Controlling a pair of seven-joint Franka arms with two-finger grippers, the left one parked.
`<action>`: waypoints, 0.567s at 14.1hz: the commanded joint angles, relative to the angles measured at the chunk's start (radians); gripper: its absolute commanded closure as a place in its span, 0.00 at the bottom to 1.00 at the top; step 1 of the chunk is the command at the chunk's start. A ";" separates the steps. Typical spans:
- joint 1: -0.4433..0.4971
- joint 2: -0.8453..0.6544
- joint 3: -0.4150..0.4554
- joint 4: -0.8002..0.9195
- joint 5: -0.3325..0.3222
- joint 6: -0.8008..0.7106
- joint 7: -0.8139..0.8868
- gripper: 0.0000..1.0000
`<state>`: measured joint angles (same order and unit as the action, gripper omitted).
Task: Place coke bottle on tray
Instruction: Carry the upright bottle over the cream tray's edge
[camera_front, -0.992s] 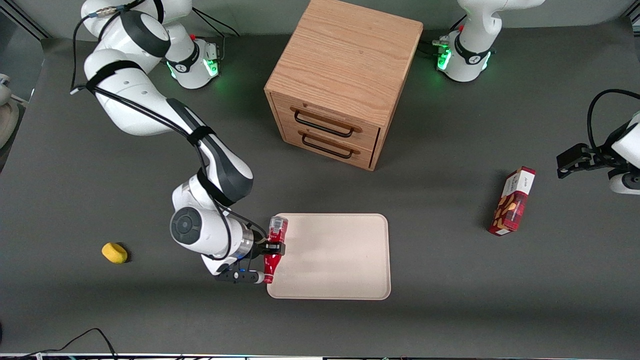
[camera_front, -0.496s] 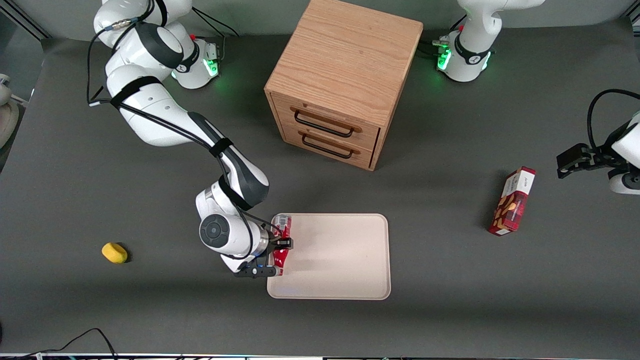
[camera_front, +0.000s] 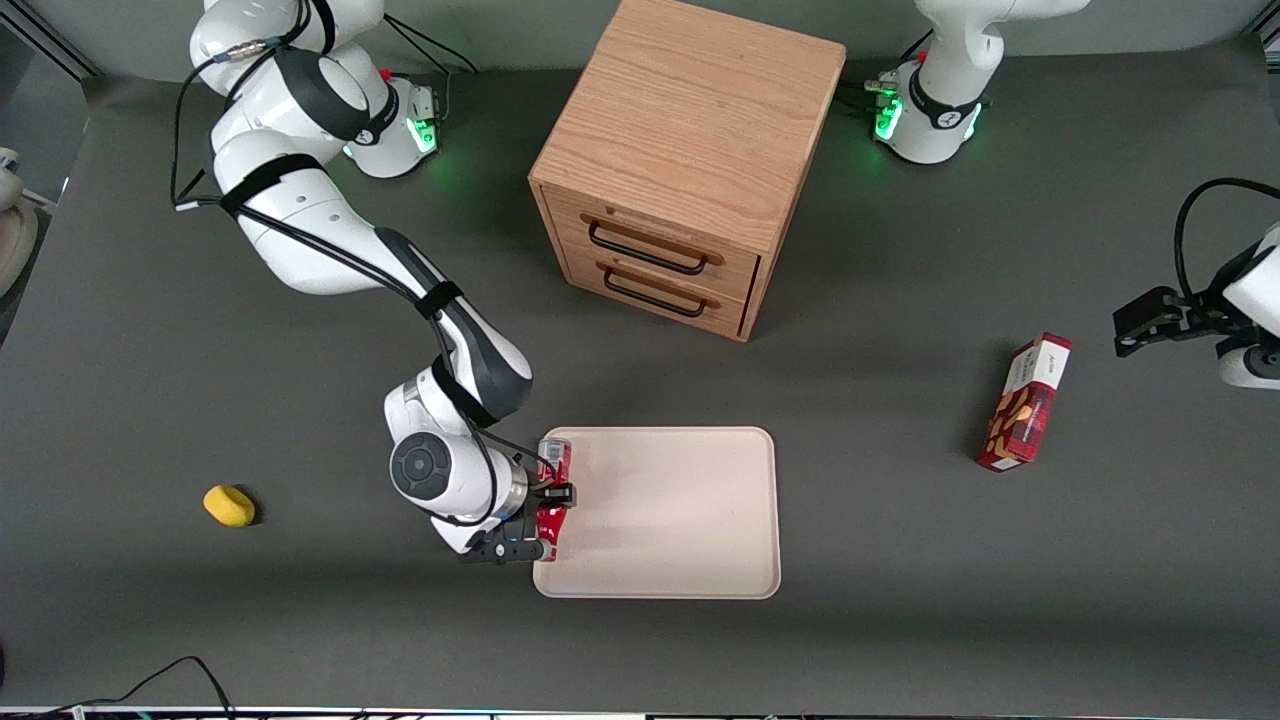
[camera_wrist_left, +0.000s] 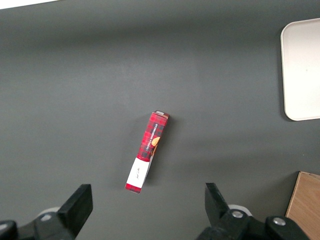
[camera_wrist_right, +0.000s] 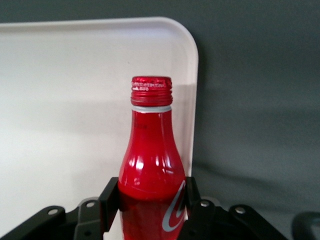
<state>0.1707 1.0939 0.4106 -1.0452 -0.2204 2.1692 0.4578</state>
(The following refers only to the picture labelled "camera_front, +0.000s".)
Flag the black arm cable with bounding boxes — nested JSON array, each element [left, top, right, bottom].
[[1174, 178, 1280, 298], [170, 0, 561, 501]]

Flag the black drawer handle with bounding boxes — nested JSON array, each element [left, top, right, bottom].
[[597, 258, 721, 319], [580, 212, 725, 276]]

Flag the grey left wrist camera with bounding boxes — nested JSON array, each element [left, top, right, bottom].
[[1217, 338, 1280, 391]]

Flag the thin black floor cable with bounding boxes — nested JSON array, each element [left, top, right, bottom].
[[0, 656, 236, 719]]

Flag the yellow lemon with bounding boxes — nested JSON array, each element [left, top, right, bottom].
[[203, 485, 256, 528]]

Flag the black right base cable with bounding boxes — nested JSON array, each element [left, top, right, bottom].
[[380, 15, 482, 123]]

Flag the black left base cables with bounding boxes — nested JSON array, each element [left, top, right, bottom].
[[836, 30, 936, 117]]

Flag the beige rectangular tray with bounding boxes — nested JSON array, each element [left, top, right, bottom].
[[533, 426, 783, 601]]

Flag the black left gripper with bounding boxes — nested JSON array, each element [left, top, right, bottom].
[[1114, 249, 1258, 359]]

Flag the wooden two-drawer cabinet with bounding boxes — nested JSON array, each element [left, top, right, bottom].
[[528, 0, 849, 344]]

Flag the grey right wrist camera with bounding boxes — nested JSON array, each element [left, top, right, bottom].
[[459, 535, 547, 567]]

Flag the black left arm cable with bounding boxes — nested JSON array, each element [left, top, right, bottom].
[[1174, 178, 1280, 298]]

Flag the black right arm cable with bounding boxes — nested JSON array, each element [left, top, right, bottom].
[[170, 0, 561, 501]]

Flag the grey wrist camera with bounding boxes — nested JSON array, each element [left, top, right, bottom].
[[459, 535, 547, 567], [1217, 338, 1280, 391]]

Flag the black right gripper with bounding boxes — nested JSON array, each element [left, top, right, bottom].
[[511, 461, 578, 542]]

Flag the red coke bottle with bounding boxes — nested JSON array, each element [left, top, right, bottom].
[[537, 438, 574, 562]]

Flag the red snack box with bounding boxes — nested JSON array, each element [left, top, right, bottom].
[[976, 332, 1073, 473]]

